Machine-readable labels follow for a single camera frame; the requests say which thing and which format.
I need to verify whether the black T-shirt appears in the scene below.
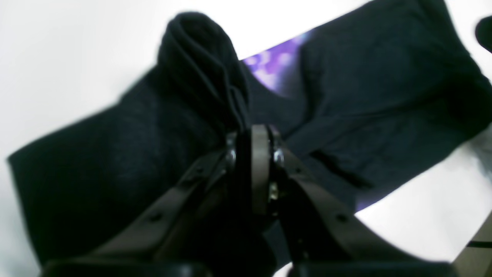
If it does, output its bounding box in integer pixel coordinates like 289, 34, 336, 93
8, 0, 491, 265

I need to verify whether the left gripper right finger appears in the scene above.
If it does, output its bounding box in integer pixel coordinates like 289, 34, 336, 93
252, 125, 453, 270

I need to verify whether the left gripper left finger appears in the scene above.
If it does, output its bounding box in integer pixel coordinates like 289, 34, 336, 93
46, 132, 251, 270

